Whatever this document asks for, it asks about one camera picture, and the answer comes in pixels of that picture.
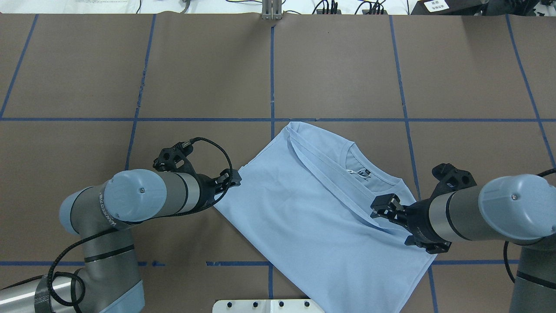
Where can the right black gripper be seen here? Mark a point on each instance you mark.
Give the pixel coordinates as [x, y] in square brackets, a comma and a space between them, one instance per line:
[418, 219]

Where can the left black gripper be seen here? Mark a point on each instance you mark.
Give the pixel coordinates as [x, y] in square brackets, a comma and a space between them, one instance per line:
[207, 187]

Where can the light blue t-shirt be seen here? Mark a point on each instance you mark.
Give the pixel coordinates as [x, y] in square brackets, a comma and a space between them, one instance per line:
[305, 204]

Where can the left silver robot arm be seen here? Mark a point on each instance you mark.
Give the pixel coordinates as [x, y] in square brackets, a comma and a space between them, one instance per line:
[100, 272]

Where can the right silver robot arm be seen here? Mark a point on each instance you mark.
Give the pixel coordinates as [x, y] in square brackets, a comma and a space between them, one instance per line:
[515, 209]

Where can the black box with label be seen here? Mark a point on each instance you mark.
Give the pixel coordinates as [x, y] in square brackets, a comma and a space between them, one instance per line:
[449, 7]

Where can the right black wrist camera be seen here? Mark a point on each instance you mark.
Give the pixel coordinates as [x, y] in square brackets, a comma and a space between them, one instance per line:
[451, 179]

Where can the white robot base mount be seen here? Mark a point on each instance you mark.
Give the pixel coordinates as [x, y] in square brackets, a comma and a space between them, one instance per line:
[267, 306]

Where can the aluminium frame post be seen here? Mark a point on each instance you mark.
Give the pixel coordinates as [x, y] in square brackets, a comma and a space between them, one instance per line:
[271, 9]

